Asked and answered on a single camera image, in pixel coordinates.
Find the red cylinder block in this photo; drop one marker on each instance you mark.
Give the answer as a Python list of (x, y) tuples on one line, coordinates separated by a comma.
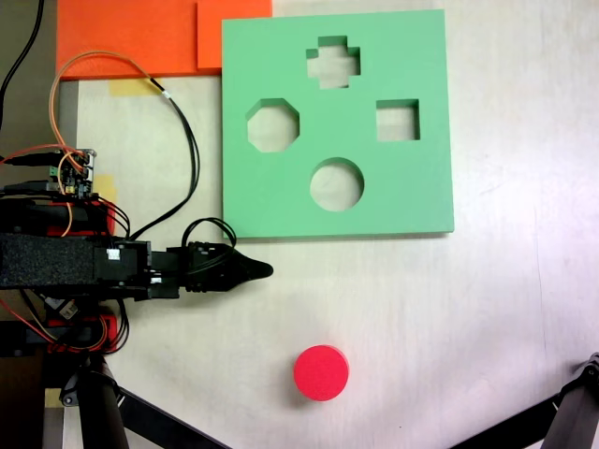
[(321, 372)]

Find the yellow masking tape piece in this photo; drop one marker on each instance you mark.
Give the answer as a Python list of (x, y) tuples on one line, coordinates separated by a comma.
[(106, 187), (131, 88), (52, 398)]

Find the circuit board with connectors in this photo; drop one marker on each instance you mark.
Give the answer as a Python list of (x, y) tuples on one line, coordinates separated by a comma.
[(77, 175)]

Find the black tripod brace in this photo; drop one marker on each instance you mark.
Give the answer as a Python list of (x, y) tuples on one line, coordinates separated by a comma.
[(164, 423), (515, 428)]

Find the green shape sorting board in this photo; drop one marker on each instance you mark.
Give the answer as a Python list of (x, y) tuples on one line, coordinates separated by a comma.
[(412, 196)]

